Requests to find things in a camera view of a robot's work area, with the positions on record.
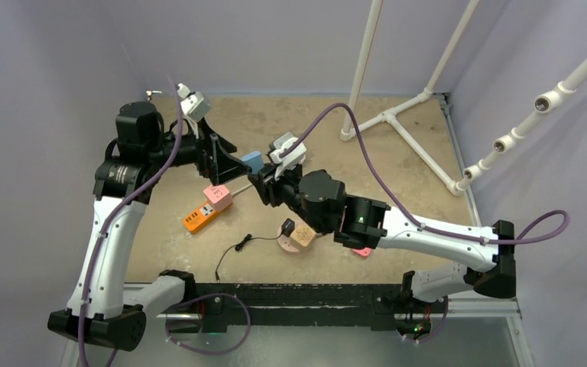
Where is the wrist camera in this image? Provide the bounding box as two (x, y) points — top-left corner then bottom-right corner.
(177, 83), (212, 123)
(267, 132), (307, 180)

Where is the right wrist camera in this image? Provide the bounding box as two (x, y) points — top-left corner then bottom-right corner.
(267, 132), (307, 180)

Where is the pink square plug adapter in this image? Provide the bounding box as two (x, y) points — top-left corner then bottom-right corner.
(352, 248), (372, 258)

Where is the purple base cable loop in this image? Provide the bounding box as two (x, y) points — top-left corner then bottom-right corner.
(165, 292), (251, 357)

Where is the light blue small block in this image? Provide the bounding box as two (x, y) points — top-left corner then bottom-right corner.
(240, 151), (264, 174)

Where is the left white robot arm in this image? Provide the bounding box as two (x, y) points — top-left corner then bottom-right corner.
(47, 97), (248, 352)

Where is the pink round power socket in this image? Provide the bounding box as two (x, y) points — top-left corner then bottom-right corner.
(277, 230), (312, 255)

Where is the black adapter cable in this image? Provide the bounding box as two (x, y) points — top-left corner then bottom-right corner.
(214, 232), (284, 283)

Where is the pink cube socket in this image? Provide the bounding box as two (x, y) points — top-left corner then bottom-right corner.
(203, 185), (233, 212)

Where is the black power adapter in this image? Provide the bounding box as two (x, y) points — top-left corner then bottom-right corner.
(280, 218), (296, 237)

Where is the orange power strip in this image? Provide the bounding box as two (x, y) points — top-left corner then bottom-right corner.
(182, 202), (231, 235)

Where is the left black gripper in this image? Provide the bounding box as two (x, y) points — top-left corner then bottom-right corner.
(147, 115), (251, 184)

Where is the white pipe with fittings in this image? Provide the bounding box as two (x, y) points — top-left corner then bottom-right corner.
(457, 57), (587, 187)

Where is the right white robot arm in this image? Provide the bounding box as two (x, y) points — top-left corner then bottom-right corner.
(248, 164), (517, 311)

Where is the white pipe frame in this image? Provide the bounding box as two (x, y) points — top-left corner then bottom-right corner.
(349, 0), (480, 196)

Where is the beige cube power socket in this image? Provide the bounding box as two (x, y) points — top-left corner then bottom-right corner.
(290, 224), (317, 251)

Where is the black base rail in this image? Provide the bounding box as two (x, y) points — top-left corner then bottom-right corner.
(164, 267), (449, 334)

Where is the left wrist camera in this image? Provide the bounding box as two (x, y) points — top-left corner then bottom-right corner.
(177, 83), (212, 123)

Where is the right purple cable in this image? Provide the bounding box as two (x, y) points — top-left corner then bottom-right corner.
(278, 102), (571, 247)

